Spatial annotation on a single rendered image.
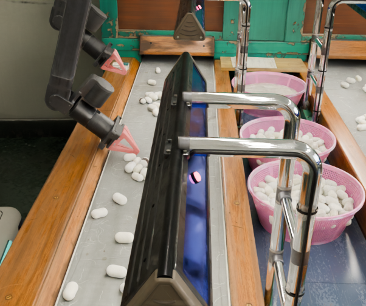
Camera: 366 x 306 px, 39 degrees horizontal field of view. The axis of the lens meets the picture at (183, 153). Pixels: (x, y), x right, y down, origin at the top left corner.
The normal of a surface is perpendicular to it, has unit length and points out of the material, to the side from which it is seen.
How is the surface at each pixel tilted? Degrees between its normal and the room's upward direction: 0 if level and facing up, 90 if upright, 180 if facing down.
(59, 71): 79
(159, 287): 90
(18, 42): 90
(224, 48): 90
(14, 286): 0
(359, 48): 66
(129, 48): 90
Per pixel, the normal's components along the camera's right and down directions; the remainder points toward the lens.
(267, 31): -0.04, 0.45
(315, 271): 0.01, -0.89
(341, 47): -0.03, 0.07
